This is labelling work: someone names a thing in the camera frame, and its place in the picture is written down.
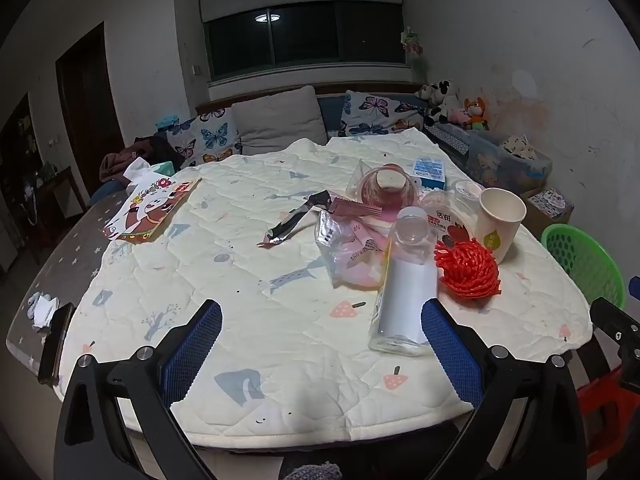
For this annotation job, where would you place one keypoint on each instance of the silver foil wrapper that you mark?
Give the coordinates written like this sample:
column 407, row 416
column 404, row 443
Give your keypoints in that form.
column 290, row 222

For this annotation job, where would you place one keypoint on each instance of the hanging wall toy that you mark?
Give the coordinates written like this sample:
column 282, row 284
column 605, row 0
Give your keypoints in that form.
column 412, row 47

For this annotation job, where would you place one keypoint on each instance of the window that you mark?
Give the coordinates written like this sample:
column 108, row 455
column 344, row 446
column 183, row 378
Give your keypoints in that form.
column 305, row 40

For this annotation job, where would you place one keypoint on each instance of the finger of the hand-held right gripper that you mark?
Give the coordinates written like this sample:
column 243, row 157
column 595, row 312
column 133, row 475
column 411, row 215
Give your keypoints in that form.
column 636, row 287
column 612, row 322

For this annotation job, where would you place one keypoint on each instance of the blue white milk carton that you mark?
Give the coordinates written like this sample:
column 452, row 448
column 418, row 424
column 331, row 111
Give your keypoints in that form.
column 429, row 170

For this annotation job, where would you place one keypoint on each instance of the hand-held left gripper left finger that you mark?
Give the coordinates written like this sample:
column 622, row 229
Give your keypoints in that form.
column 192, row 355

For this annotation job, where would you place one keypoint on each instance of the grey knitted cloth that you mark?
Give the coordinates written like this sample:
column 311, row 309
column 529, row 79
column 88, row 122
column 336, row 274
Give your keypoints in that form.
column 310, row 472

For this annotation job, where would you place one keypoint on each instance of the white paper cup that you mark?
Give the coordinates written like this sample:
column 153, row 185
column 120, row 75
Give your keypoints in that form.
column 500, row 230

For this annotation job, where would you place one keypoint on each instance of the red plastic cup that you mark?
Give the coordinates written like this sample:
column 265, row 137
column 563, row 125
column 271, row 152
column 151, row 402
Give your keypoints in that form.
column 387, row 192

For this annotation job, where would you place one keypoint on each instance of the red foam mesh net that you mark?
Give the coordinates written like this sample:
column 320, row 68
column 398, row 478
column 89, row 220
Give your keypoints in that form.
column 467, row 272

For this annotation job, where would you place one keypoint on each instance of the dark wooden door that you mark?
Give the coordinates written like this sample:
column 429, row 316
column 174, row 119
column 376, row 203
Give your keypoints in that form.
column 90, row 95

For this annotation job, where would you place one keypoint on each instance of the blue sofa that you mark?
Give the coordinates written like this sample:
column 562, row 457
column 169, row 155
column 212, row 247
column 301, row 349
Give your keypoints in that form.
column 330, row 110

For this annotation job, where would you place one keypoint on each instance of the clear pink plastic wrapper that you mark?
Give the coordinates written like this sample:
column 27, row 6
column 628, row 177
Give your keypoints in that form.
column 345, row 255

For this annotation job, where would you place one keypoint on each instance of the cartoon printed booklet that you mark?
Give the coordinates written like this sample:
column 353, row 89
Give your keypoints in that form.
column 552, row 202

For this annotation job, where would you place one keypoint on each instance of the white plastic bag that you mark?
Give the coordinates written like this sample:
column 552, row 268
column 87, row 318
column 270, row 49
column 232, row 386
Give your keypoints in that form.
column 140, row 172

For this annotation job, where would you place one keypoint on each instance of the cardboard box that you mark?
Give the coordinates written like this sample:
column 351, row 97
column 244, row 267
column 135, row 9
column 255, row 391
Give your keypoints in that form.
column 535, row 220

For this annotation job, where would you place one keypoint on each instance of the clear plastic storage box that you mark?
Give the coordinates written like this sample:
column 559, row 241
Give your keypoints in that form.
column 495, row 170

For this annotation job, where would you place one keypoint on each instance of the red plastic stool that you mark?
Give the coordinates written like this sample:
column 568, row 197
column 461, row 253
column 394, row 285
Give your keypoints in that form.
column 605, row 400

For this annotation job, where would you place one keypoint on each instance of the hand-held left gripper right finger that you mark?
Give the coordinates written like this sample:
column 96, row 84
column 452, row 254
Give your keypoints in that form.
column 450, row 355

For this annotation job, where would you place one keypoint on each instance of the grey cushion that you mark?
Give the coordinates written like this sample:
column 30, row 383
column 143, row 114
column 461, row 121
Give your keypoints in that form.
column 277, row 120

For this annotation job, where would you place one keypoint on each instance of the blue white patterned cloth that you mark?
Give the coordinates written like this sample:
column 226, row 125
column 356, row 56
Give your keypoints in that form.
column 445, row 140

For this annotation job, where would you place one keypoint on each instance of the crumpled white tissue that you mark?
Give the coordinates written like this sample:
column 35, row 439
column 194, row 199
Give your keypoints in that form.
column 42, row 310

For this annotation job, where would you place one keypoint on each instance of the green plastic basket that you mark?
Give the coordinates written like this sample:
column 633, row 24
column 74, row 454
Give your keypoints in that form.
column 600, row 260

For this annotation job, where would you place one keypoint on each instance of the wooden side table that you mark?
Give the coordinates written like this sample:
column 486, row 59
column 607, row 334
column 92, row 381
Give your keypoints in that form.
column 55, row 195

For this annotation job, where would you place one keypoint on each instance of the orange fox plush toy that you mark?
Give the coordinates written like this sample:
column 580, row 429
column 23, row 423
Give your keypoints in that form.
column 476, row 110

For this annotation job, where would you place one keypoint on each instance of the pink plush toy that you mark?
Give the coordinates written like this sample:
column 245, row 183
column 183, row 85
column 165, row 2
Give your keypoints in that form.
column 457, row 116

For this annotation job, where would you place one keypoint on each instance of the dark clothes pile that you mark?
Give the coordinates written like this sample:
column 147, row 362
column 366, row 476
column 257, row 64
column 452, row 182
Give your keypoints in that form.
column 130, row 152

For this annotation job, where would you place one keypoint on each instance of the cream animal print quilt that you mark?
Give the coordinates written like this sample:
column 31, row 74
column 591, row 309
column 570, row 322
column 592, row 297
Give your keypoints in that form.
column 250, row 310

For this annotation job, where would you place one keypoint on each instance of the cartoon picture book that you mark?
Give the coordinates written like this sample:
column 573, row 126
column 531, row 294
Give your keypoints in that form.
column 145, row 215

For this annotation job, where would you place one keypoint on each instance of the pink comb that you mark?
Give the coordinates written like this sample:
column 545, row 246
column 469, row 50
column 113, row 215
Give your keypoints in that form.
column 350, row 207

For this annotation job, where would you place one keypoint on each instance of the cow plush toy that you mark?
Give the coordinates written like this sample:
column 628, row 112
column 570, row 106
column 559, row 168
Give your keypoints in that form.
column 440, row 97

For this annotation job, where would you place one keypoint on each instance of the black phone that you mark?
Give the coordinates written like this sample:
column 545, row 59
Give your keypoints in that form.
column 55, row 345

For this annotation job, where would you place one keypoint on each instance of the turquoise small object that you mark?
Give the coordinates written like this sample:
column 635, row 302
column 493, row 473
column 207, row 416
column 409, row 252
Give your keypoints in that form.
column 167, row 121

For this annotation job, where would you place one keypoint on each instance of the clear plastic bottle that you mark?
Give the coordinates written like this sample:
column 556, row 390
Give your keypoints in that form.
column 405, row 285

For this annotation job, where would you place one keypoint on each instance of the cream patterned cloth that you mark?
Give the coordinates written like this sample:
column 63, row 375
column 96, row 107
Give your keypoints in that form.
column 520, row 146

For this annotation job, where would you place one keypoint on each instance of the butterfly print cushion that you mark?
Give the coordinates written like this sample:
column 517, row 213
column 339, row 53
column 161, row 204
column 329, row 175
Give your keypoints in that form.
column 380, row 112
column 210, row 137

